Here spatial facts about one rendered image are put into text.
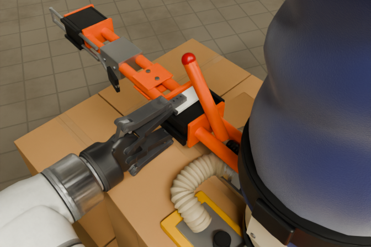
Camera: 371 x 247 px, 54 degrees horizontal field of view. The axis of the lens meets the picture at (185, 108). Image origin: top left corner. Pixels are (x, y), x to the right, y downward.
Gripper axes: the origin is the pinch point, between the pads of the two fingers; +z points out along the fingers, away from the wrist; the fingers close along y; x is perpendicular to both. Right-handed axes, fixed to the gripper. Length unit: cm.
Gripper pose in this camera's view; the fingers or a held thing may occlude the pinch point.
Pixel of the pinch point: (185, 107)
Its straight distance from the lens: 66.2
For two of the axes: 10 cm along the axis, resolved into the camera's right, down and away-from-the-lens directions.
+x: 6.9, 5.3, -5.0
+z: 7.2, -5.1, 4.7
